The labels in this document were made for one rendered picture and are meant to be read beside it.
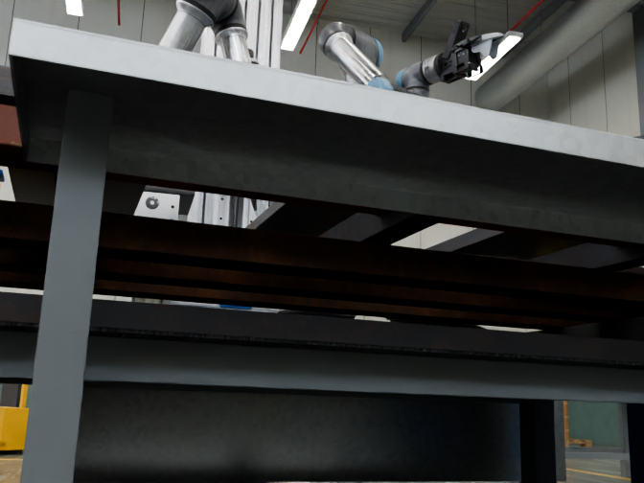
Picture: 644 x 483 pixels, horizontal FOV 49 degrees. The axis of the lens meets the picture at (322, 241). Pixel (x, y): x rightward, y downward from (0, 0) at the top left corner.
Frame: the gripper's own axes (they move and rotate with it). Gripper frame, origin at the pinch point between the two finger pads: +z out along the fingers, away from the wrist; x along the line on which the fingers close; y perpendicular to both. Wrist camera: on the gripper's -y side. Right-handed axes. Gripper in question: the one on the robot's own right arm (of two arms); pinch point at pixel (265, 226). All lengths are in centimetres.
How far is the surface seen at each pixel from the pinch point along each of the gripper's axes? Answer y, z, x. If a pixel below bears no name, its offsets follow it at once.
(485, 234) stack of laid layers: 47, 8, 33
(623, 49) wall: -671, -538, 766
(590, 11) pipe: -545, -497, 592
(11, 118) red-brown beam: 83, 12, -53
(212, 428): 5, 49, -11
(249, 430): 4.6, 49.4, -2.6
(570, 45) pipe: -617, -486, 615
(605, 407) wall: -766, 35, 774
